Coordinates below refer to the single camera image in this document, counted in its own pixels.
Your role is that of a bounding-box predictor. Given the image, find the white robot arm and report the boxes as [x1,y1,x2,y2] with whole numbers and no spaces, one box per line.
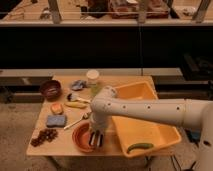
[90,86,213,171]

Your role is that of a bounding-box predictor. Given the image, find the orange-red bowl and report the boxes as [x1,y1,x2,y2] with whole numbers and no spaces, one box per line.
[72,122,99,153]

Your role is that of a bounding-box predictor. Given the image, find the dark maroon bowl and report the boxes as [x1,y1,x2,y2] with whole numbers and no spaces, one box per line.
[39,80,62,100]

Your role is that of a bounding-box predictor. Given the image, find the metal spoon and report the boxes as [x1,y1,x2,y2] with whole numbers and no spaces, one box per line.
[63,113,90,130]

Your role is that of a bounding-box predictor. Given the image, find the yellow banana toy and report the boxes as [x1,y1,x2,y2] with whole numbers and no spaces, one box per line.
[65,102,87,109]

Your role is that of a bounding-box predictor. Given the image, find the yellow plastic bin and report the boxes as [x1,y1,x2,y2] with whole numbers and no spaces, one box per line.
[112,81,181,157]

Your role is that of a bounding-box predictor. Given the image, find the wooden table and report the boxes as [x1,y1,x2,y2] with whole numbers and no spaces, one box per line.
[25,74,172,171]

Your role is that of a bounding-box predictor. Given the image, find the black makeup brush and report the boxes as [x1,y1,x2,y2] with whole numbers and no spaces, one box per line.
[67,93,90,103]

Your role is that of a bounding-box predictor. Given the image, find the crumpled blue cloth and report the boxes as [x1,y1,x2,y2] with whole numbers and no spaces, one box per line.
[71,80,87,91]

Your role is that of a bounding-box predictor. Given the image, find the orange fruit toy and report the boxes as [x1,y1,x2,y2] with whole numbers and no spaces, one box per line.
[50,103,63,115]

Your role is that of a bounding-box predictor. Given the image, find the blue sponge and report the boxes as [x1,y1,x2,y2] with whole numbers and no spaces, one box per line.
[46,115,67,128]

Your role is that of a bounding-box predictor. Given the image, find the green jar with white lid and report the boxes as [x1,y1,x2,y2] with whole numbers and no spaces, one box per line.
[86,69,102,97]

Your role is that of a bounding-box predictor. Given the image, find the bunch of red grapes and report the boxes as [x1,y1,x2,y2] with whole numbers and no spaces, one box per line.
[30,129,58,147]

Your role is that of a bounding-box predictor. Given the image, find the black box on floor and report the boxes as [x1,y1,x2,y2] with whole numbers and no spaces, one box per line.
[190,131,201,142]

